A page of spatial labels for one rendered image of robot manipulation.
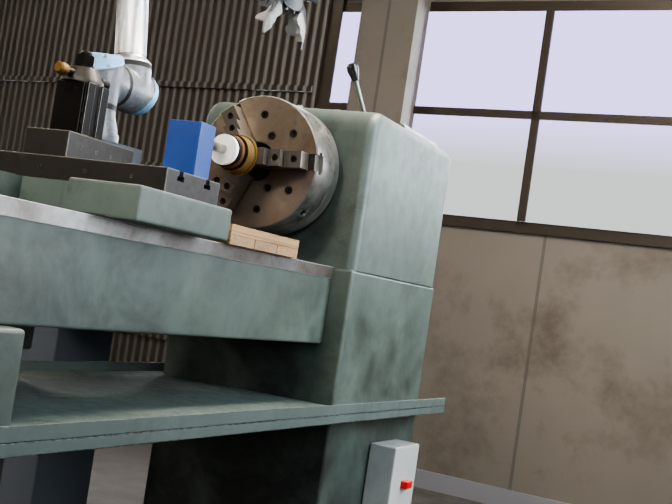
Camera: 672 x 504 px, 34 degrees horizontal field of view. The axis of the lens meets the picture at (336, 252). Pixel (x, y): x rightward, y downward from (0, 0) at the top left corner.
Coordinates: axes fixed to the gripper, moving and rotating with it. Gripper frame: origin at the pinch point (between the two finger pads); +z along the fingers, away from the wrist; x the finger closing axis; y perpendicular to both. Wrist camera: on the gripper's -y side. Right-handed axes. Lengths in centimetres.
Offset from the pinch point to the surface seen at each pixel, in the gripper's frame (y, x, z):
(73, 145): -22, 78, 42
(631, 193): 0, -236, -1
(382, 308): -25, -25, 63
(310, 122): -22.5, 12.5, 22.8
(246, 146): -17.1, 26.7, 31.5
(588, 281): 14, -237, 38
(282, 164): -21.1, 18.3, 33.8
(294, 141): -20.1, 14.2, 27.7
